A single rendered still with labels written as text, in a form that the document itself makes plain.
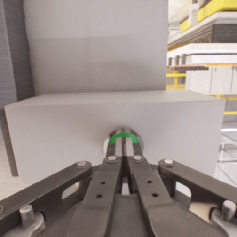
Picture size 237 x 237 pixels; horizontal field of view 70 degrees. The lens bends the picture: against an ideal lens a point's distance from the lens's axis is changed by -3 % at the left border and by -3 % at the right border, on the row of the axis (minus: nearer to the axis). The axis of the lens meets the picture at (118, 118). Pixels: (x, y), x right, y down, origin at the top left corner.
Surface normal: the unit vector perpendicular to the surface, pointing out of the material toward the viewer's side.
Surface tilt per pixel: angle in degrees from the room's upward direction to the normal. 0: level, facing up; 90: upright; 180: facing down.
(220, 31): 90
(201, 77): 90
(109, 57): 90
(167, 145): 90
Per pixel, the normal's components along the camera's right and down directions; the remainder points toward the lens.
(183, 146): -0.01, 0.26
